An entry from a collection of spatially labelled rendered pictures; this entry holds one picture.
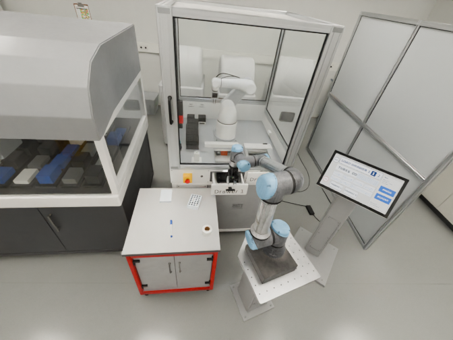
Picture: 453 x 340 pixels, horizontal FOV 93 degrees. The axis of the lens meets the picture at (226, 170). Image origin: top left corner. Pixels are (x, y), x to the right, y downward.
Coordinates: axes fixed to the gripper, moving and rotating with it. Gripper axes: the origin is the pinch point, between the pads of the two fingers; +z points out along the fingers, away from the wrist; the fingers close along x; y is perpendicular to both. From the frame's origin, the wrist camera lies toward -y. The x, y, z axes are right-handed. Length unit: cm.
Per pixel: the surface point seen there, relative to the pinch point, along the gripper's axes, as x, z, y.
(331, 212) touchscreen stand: 92, 28, 9
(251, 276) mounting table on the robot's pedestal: 7, 19, 62
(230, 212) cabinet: 8, 60, -17
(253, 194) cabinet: 27.3, 33.4, -17.5
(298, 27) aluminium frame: 28, -99, -20
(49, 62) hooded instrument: -98, -75, -8
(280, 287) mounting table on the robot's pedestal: 23, 19, 69
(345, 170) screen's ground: 88, -15, 1
